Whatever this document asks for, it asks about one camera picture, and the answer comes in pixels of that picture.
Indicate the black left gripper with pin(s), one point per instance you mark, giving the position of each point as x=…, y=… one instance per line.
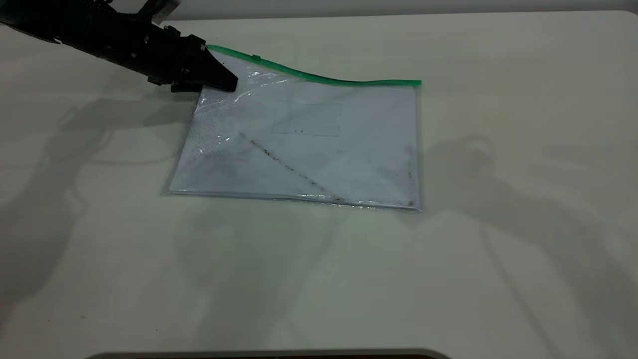
x=174, y=60

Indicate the transparent zip bag green zipper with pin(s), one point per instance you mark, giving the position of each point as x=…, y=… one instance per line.
x=309, y=149

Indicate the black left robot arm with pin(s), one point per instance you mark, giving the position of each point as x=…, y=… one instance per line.
x=75, y=30

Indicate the grey-edged dark base panel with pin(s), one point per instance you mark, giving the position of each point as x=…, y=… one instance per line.
x=269, y=355

